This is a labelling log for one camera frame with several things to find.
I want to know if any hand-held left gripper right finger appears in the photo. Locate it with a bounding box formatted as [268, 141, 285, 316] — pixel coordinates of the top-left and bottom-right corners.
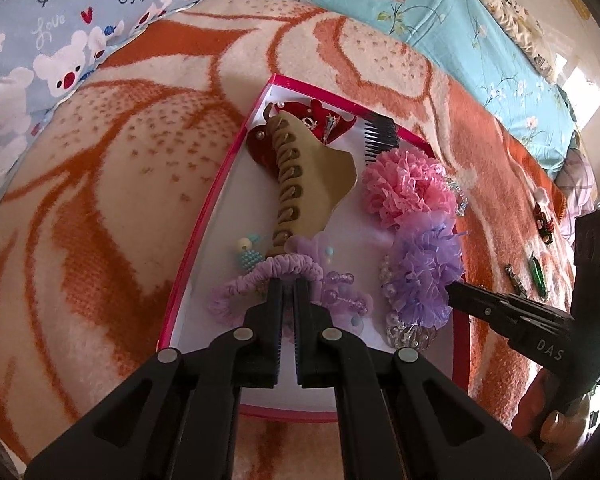
[292, 277, 553, 480]

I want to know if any green hair clip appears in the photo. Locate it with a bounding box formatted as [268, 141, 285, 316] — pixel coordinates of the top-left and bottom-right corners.
[527, 254, 549, 302]

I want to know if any purple ruffle flower scrunchie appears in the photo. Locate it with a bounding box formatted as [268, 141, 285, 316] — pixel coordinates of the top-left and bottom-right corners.
[389, 210, 469, 329]

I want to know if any red box with white inside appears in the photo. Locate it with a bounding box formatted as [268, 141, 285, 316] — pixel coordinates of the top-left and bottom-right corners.
[157, 74, 473, 423]

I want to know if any red and black hair clip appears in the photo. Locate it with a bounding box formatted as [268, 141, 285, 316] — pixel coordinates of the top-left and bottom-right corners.
[533, 202, 557, 247]

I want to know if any black hair comb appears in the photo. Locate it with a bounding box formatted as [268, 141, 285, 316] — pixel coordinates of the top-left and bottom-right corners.
[362, 115, 399, 167]

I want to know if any person's right hand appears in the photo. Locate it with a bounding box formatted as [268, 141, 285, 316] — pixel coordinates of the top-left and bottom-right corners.
[512, 375, 598, 456]

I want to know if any clear purple bead bracelet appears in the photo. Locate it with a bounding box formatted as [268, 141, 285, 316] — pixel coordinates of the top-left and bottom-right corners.
[324, 270, 374, 317]

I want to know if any small metal hair clip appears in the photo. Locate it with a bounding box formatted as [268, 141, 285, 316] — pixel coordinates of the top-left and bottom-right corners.
[504, 262, 527, 294]

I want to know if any orange and white blanket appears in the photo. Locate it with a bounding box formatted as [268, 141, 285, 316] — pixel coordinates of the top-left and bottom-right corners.
[0, 0, 581, 480]

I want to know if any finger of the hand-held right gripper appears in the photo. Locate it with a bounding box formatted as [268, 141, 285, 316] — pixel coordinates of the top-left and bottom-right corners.
[446, 281, 520, 336]
[497, 291, 563, 322]

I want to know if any blue bear print pillow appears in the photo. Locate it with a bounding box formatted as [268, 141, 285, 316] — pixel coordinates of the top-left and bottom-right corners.
[0, 0, 221, 219]

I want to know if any cream floral pillow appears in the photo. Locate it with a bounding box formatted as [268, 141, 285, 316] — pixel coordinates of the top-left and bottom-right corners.
[452, 0, 557, 79]

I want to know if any lavender fabric scrunchie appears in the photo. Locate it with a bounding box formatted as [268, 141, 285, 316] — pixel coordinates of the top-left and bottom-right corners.
[207, 232, 333, 320]

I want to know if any colourful bead bracelet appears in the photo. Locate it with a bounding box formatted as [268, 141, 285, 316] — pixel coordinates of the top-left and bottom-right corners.
[236, 232, 267, 274]

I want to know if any teal floral bedsheet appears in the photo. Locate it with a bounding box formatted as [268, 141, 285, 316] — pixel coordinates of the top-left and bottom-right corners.
[210, 0, 581, 181]

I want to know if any red velvet bow hair clip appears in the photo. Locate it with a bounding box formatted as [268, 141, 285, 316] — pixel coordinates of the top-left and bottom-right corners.
[244, 100, 359, 173]

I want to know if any beige hair claw clip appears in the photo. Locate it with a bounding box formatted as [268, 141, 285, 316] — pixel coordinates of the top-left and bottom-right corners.
[261, 109, 359, 262]

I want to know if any purple plaid cloth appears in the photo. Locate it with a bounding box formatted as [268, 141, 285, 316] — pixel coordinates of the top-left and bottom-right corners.
[562, 147, 599, 221]

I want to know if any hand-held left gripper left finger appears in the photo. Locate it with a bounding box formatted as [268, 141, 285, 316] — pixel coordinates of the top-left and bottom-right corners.
[25, 277, 286, 480]

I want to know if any pink ruffle flower scrunchie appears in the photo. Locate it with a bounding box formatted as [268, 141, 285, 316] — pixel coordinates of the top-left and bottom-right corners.
[362, 148, 459, 229]

